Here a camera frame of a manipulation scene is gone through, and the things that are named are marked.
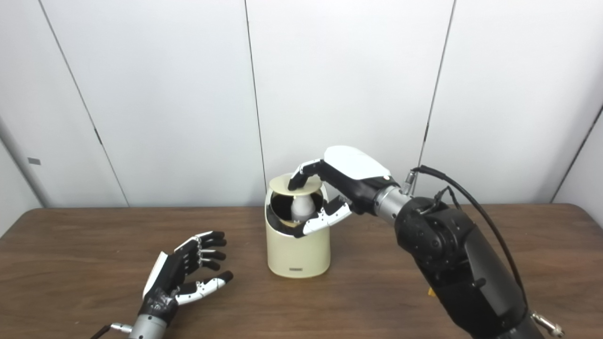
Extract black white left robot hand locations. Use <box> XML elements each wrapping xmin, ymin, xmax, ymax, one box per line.
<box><xmin>139</xmin><ymin>231</ymin><xmax>234</xmax><ymax>321</ymax></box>

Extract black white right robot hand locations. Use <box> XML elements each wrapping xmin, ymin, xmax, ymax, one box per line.
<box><xmin>287</xmin><ymin>145</ymin><xmax>401</xmax><ymax>237</ymax></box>

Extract small white plastic bottle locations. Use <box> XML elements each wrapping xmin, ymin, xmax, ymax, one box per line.
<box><xmin>291</xmin><ymin>194</ymin><xmax>315</xmax><ymax>222</ymax></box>

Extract cream round bin lid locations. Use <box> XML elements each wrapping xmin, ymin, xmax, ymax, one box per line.
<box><xmin>269</xmin><ymin>173</ymin><xmax>322</xmax><ymax>195</ymax></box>

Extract cream-colored bin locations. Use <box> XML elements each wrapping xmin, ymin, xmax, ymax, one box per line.
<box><xmin>265</xmin><ymin>173</ymin><xmax>331</xmax><ymax>279</ymax></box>

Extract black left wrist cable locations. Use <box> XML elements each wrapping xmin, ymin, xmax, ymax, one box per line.
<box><xmin>90</xmin><ymin>323</ymin><xmax>134</xmax><ymax>339</ymax></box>

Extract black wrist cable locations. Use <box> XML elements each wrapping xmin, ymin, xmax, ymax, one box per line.
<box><xmin>90</xmin><ymin>323</ymin><xmax>134</xmax><ymax>339</ymax></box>
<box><xmin>403</xmin><ymin>165</ymin><xmax>566</xmax><ymax>337</ymax></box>

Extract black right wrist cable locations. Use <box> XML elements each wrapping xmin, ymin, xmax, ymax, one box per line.
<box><xmin>403</xmin><ymin>165</ymin><xmax>566</xmax><ymax>337</ymax></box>

